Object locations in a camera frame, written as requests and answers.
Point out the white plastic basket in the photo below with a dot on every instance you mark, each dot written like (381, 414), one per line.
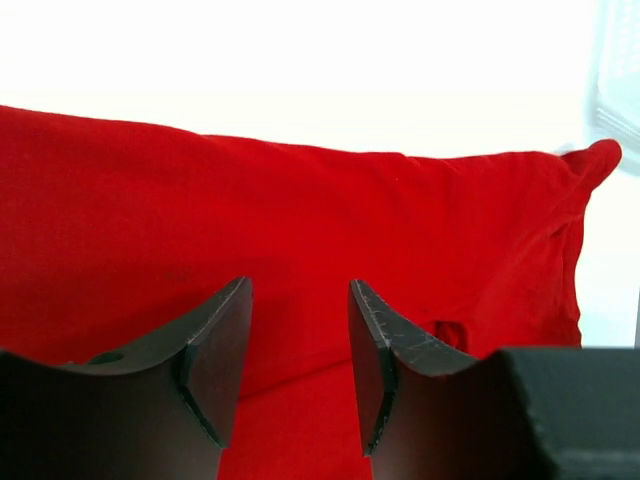
(612, 95)

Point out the red t shirt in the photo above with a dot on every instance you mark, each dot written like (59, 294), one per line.
(110, 229)

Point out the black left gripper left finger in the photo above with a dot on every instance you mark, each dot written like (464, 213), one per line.
(160, 407)

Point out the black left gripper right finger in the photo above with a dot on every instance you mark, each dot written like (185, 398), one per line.
(429, 411)

